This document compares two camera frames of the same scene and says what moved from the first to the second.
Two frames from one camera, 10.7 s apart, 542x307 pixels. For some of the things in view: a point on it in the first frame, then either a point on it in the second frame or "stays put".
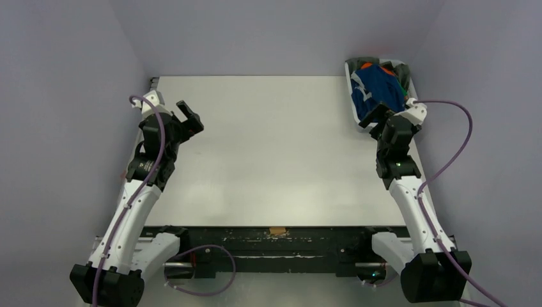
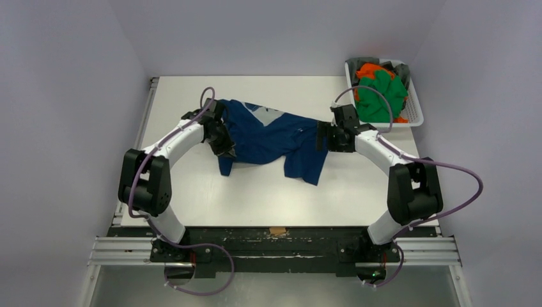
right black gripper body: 381,117 → 326,136
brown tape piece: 277,230 stays put
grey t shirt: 401,70 stays put
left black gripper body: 182,132 → 221,142
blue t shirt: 379,87 → 288,139
